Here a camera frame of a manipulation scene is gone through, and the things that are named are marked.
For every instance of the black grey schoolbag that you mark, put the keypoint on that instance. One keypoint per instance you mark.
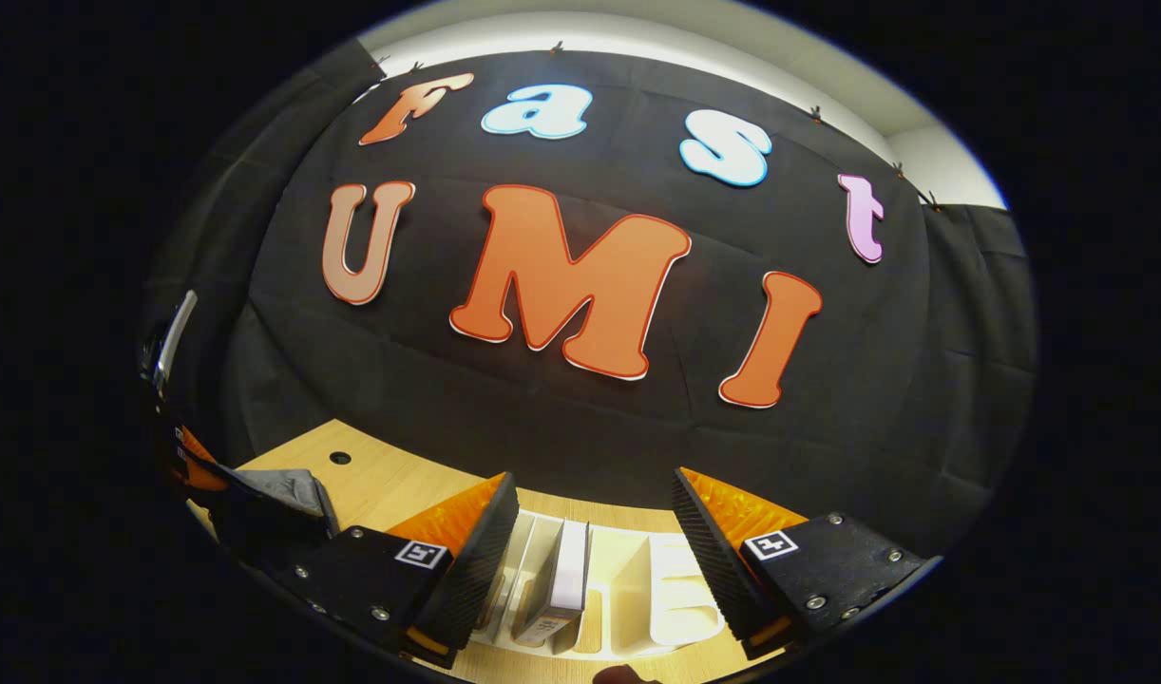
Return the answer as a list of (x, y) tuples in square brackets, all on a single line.
[(286, 489)]

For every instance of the cream plastic bookshelf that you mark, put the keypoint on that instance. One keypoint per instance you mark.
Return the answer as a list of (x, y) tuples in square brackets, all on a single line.
[(675, 589)]

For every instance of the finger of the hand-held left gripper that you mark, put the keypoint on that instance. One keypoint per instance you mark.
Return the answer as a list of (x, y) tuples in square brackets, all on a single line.
[(199, 461)]

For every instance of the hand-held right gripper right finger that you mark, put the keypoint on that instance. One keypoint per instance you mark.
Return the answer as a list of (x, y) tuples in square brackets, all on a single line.
[(718, 570)]

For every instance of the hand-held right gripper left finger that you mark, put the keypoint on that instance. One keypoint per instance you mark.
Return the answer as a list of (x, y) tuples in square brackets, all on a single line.
[(476, 570)]

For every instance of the grey cover book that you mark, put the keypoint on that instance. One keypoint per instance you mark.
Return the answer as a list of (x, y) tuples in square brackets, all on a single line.
[(571, 570)]

